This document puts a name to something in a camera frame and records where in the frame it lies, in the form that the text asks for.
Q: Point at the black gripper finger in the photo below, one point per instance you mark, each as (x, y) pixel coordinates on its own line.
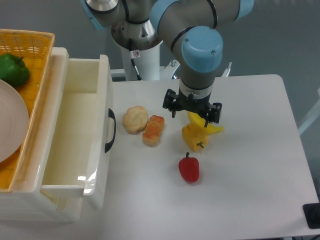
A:
(212, 113)
(171, 102)

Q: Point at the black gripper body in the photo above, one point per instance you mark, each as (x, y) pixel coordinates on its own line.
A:
(199, 106)

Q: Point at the square toasted bread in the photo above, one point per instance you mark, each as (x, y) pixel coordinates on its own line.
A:
(153, 130)

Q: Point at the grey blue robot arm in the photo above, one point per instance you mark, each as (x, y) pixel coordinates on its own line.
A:
(187, 27)

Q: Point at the round pale bread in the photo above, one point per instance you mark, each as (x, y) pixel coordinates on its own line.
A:
(135, 119)

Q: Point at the yellow banana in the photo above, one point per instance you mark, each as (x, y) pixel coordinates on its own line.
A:
(200, 122)

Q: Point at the yellow bell pepper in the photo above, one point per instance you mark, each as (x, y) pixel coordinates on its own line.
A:
(194, 136)

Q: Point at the red bell pepper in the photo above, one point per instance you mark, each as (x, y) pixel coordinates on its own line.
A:
(189, 168)

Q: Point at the white plastic drawer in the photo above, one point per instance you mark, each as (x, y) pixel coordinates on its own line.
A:
(77, 165)

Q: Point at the black device at corner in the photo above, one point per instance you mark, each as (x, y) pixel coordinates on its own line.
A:
(312, 215)

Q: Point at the orange woven basket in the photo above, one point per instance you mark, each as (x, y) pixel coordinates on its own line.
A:
(35, 47)

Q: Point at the pale pink plate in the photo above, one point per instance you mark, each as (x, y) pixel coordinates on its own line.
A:
(14, 120)

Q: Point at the green bell pepper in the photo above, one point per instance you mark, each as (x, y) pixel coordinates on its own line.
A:
(13, 70)

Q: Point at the white drawer cabinet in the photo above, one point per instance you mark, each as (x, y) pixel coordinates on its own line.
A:
(27, 201)

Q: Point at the white table frame bracket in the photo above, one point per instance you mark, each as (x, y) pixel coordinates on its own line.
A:
(227, 71)

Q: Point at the black drawer handle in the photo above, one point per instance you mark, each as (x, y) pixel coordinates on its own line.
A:
(108, 145)

